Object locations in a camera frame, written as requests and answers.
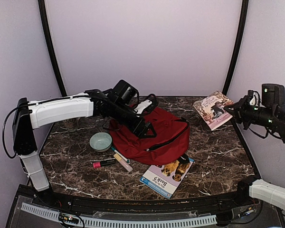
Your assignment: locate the right black frame post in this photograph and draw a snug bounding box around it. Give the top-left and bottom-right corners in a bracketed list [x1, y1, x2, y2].
[222, 0, 249, 95]

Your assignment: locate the cream patterned mug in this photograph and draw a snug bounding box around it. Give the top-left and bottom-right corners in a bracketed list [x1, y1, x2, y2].
[63, 117, 80, 133]

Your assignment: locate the pale yellow highlighter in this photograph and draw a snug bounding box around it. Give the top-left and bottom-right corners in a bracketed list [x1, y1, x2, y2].
[114, 153, 133, 172]

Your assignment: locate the pink black highlighter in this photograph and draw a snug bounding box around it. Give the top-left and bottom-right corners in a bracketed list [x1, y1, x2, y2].
[93, 159, 116, 169]

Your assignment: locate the left black frame post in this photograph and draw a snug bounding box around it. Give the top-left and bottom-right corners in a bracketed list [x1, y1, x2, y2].
[38, 0, 67, 96]

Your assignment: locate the pink Shakespeare book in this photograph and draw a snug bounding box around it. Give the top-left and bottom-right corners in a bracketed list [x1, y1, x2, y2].
[193, 91, 234, 131]

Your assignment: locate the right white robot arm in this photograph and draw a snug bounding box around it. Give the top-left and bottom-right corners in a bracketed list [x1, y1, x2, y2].
[224, 95, 285, 211]

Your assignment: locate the teal capped white marker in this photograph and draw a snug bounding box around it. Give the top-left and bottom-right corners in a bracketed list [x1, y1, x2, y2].
[111, 146, 130, 164]

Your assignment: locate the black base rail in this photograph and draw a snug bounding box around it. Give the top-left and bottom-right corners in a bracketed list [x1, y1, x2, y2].
[15, 184, 274, 213]

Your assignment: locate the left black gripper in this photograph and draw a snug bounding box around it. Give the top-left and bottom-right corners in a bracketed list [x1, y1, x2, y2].
[111, 102, 157, 139]

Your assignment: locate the dog cover book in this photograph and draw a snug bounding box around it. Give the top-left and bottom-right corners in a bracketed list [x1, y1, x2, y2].
[140, 154, 195, 199]

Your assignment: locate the white slotted cable duct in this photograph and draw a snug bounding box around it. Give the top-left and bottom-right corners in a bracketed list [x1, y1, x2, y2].
[20, 202, 217, 228]

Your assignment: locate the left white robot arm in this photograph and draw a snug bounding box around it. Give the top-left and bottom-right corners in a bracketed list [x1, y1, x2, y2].
[8, 88, 158, 207]

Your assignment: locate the celadon bowl near left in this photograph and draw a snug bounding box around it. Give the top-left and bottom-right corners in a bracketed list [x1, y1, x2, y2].
[89, 132, 113, 152]

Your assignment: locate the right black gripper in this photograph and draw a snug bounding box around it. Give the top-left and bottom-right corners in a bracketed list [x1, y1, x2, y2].
[225, 95, 276, 130]

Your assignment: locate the black frame post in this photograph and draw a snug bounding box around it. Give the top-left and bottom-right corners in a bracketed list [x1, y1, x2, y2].
[222, 0, 249, 95]
[38, 0, 67, 96]

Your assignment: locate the red student backpack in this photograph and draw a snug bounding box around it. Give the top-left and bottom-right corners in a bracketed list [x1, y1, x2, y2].
[109, 107, 190, 165]

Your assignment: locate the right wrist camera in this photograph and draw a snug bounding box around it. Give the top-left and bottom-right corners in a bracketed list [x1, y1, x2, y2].
[247, 90, 261, 106]

